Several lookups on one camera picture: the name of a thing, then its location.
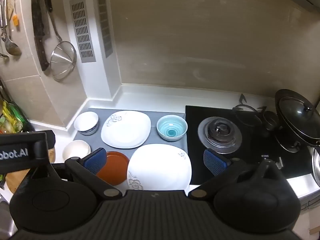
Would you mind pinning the dark kitchen cleaver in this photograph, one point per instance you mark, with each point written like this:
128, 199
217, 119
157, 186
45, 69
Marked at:
38, 30

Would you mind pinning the black wok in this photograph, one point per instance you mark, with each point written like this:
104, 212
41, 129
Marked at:
283, 127

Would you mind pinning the steel pot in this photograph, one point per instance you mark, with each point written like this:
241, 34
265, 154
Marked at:
317, 165

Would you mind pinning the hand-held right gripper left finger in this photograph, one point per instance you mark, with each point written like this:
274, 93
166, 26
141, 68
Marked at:
93, 160

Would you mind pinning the white square floral plate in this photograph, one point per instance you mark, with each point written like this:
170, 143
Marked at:
160, 166
125, 130

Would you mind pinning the metal ladle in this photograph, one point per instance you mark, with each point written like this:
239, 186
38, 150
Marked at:
12, 47

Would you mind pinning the metal mesh strainer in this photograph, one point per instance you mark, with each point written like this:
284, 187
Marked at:
62, 60

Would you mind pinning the grey wall vent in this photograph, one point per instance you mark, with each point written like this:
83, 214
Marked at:
82, 30

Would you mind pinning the orange round plate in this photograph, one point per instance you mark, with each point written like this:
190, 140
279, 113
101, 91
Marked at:
113, 168

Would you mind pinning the light blue bowl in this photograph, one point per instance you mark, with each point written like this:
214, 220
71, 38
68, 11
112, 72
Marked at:
172, 128

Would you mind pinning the white bowl with blue pattern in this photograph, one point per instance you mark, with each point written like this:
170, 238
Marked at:
86, 121

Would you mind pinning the black pan support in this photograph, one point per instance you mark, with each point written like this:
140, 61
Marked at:
241, 108

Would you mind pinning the grey mat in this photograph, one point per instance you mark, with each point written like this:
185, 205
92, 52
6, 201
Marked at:
153, 140

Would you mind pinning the glass wok lid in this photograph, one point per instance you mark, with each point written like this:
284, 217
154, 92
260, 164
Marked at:
300, 116

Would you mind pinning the green yellow plastic bag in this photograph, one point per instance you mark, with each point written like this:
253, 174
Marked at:
10, 117

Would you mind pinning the round gas burner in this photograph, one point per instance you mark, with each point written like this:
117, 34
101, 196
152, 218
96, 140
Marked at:
220, 133

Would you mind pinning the metal hanging utensil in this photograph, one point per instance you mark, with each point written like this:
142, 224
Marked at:
3, 17

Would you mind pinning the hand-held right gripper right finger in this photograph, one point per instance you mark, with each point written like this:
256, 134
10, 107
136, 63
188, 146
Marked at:
215, 160

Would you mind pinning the round wooden cutting board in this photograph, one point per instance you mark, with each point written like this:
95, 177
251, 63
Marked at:
15, 180

